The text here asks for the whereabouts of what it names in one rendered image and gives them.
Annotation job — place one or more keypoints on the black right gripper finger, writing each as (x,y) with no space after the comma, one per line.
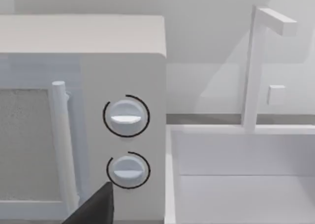
(98,206)

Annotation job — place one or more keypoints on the white microwave knob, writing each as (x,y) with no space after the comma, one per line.
(126,115)
(128,170)

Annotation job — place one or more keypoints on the microwave door with window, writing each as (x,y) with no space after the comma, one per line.
(37,140)

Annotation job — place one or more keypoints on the white sink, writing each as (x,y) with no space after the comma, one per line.
(241,174)

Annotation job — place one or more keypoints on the pale microwave oven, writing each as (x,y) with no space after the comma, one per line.
(128,61)

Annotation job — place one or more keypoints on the tall white tap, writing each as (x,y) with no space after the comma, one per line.
(256,69)

